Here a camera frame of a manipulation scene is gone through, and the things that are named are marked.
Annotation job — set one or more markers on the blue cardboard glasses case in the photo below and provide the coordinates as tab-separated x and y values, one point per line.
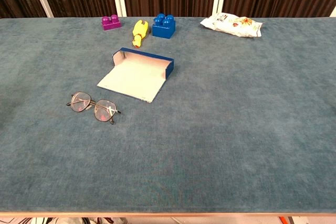
131	77

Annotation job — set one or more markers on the wire-rimmed glasses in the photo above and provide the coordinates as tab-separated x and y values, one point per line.
78	102

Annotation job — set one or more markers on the teal felt table cloth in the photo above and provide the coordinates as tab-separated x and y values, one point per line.
210	129

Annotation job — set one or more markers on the blue toy building brick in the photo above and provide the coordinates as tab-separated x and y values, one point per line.
162	30

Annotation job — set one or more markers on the yellow rubber chicken toy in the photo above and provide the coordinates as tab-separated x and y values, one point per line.
139	31

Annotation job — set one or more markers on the purple toy building brick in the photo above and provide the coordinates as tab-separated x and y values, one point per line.
111	24

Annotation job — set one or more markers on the white printed snack packet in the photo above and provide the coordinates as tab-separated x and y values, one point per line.
231	26

